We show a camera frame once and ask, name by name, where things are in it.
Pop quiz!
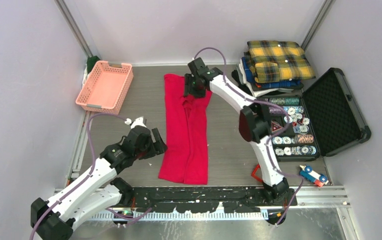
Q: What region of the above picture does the red garment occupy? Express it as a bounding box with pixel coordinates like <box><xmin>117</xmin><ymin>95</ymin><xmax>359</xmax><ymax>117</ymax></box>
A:
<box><xmin>158</xmin><ymin>73</ymin><xmax>212</xmax><ymax>185</ymax></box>

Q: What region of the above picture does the yellow plaid flannel shirt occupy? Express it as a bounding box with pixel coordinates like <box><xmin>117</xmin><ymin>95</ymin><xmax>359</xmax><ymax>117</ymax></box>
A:
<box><xmin>244</xmin><ymin>40</ymin><xmax>316</xmax><ymax>84</ymax></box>

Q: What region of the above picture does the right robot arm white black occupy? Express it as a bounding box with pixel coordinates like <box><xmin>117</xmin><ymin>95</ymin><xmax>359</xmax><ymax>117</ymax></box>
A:
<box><xmin>184</xmin><ymin>57</ymin><xmax>294</xmax><ymax>205</ymax></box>

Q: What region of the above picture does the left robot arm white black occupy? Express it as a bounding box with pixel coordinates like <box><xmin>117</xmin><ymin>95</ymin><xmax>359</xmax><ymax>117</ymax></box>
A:
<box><xmin>30</xmin><ymin>125</ymin><xmax>167</xmax><ymax>240</ymax></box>

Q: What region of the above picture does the pink plastic laundry basket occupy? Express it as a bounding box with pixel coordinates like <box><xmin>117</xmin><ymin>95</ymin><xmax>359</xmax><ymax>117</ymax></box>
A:
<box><xmin>75</xmin><ymin>60</ymin><xmax>134</xmax><ymax>115</ymax></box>

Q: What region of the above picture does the white folded garment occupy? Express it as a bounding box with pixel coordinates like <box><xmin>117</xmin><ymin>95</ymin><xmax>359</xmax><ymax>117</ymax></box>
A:
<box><xmin>236</xmin><ymin>63</ymin><xmax>293</xmax><ymax>98</ymax></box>

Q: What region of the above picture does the blue plaid folded shirt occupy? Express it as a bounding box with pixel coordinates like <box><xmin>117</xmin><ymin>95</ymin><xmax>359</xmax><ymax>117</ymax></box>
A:
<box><xmin>241</xmin><ymin>56</ymin><xmax>304</xmax><ymax>91</ymax></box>

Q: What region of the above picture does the red triangle dealer button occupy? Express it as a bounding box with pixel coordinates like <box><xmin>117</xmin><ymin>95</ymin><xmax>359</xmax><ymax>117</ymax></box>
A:
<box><xmin>270</xmin><ymin>120</ymin><xmax>284</xmax><ymax>134</ymax></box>

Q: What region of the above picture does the green and white cloth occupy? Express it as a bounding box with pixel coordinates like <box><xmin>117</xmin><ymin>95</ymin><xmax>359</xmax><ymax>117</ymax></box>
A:
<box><xmin>83</xmin><ymin>55</ymin><xmax>101</xmax><ymax>80</ymax></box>

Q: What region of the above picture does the black foam-lined carrying case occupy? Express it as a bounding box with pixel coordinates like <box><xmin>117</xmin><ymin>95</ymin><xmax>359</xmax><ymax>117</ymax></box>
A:
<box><xmin>264</xmin><ymin>67</ymin><xmax>372</xmax><ymax>162</ymax></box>

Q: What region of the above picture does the blue toy figure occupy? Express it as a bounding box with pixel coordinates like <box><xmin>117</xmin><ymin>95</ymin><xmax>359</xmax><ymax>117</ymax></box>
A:
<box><xmin>299</xmin><ymin>165</ymin><xmax>329</xmax><ymax>187</ymax></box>

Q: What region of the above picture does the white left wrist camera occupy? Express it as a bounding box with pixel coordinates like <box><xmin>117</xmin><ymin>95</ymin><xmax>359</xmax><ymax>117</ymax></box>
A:
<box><xmin>124</xmin><ymin>116</ymin><xmax>147</xmax><ymax>129</ymax></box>

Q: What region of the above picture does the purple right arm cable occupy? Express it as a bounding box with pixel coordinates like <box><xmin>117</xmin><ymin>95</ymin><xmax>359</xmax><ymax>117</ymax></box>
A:
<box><xmin>193</xmin><ymin>46</ymin><xmax>305</xmax><ymax>227</ymax></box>

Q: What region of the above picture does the red plastic frame block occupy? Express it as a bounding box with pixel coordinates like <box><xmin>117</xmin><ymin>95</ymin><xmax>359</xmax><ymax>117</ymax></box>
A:
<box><xmin>250</xmin><ymin>164</ymin><xmax>263</xmax><ymax>183</ymax></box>

